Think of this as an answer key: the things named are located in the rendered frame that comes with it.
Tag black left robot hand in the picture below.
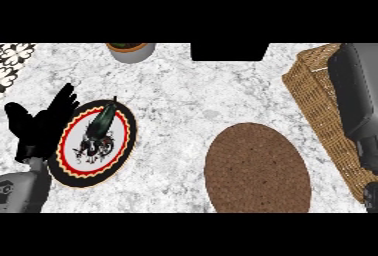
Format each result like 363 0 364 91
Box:
2 82 80 164

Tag tan wicker basket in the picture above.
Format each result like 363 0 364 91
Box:
280 43 378 205

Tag grey pot with orange rim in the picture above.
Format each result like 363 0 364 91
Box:
104 43 157 65

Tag black and red rimmed plate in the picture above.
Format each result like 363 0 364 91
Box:
45 98 138 189

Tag black boxy appliance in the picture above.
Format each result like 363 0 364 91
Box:
188 43 271 62

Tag black and white patterned mat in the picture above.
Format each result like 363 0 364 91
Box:
0 43 36 95

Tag brown oval woven placemat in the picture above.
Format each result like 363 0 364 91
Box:
202 122 312 214

